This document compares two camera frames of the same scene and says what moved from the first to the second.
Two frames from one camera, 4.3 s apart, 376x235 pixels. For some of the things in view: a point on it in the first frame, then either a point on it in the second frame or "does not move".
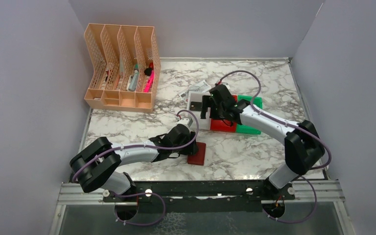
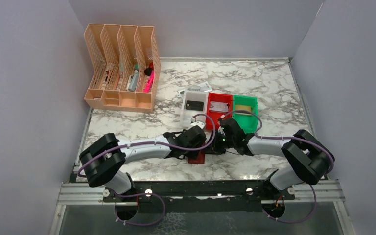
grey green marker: [132, 81] does not move
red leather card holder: [199, 158] does not move
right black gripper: [208, 102] → [215, 149]
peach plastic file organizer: [125, 60] does not move
